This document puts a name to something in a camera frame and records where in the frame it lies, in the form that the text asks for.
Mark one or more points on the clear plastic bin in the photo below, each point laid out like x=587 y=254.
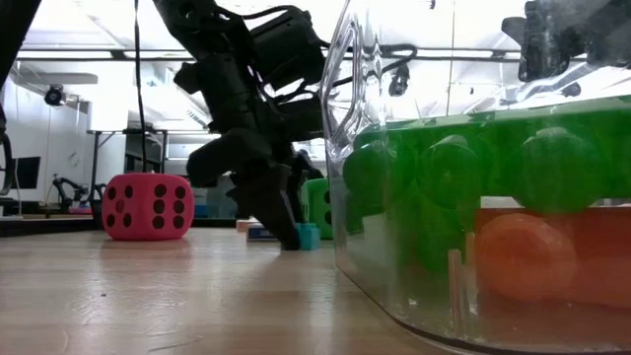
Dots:
x=394 y=305

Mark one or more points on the blue toy block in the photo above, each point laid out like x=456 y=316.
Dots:
x=310 y=236

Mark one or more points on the background black robot arm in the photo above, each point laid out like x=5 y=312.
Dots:
x=64 y=187

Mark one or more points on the green foam dice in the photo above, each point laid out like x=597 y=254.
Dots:
x=315 y=207

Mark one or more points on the small cream box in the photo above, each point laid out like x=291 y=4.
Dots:
x=245 y=226

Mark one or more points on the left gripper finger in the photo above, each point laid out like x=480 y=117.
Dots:
x=301 y=182
x=266 y=197

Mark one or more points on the red studded toy block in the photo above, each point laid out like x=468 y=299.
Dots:
x=601 y=227

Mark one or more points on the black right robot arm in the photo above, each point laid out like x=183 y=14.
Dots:
x=547 y=39

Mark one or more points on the long orange toy block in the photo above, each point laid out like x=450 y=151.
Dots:
x=522 y=256

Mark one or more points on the long green toy block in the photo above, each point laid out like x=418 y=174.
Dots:
x=557 y=167

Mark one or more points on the dark monitor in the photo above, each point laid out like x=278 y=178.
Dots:
x=27 y=172

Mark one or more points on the table with black legs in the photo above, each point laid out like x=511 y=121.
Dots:
x=93 y=163

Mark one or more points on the pink foam dice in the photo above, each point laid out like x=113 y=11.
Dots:
x=143 y=202

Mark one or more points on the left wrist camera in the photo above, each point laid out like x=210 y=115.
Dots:
x=288 y=47

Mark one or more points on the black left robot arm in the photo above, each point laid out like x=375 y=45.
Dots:
x=217 y=29

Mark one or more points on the black ceiling camera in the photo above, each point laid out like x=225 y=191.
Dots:
x=54 y=96

